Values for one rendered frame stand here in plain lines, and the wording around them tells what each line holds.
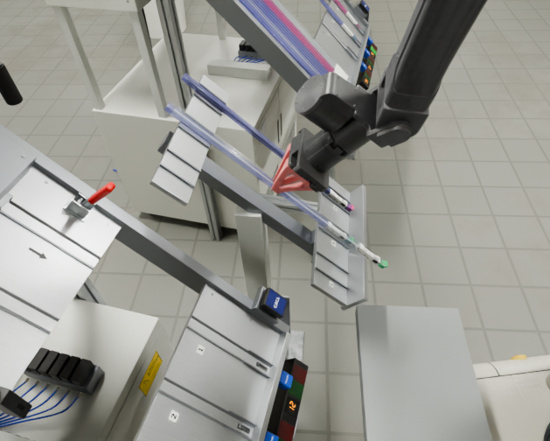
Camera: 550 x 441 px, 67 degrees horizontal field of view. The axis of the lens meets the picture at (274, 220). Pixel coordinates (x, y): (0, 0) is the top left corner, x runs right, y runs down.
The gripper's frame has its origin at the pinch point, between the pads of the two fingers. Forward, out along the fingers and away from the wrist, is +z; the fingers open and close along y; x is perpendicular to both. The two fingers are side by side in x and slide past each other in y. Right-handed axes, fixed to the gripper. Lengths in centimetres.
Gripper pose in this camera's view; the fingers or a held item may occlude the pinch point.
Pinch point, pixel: (277, 185)
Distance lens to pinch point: 72.1
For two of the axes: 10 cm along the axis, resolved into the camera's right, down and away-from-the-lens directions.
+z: -6.6, 4.4, 6.1
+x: 7.4, 5.1, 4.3
